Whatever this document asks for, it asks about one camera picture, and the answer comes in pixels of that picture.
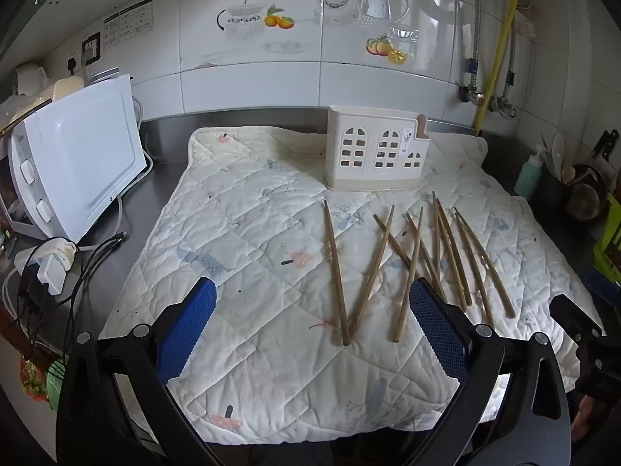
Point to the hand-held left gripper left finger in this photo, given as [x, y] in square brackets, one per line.
[187, 330]

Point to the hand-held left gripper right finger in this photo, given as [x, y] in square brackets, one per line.
[439, 330]

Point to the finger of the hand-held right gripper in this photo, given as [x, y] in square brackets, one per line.
[572, 315]

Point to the pile of wooden chopsticks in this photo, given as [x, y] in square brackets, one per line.
[334, 262]

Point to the white plastic utensil holder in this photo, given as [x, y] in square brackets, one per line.
[368, 121]

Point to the green plastic rack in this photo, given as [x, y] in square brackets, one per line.
[609, 242]

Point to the white quilted mat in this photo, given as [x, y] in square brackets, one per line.
[252, 233]

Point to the black utensil pot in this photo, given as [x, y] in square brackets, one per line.
[587, 194]

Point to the dark utensil container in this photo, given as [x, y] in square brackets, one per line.
[553, 194]

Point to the teal pump bottle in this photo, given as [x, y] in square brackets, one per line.
[526, 174]

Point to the white power adapter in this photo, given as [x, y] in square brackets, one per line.
[51, 267]

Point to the red and green packet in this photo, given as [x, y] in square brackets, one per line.
[36, 378]

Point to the white plastic spatula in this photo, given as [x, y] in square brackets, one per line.
[558, 148]

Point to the white microwave oven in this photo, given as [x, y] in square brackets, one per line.
[82, 155]

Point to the metal water valve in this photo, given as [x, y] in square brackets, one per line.
[507, 107]

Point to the pale yellow object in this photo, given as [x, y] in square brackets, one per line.
[65, 90]

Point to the clear plastic bag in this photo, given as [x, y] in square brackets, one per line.
[17, 111]

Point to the white electric kettle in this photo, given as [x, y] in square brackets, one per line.
[29, 77]

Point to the white instruction sticker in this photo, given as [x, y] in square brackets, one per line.
[128, 22]

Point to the black wall socket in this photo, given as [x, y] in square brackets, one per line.
[90, 47]

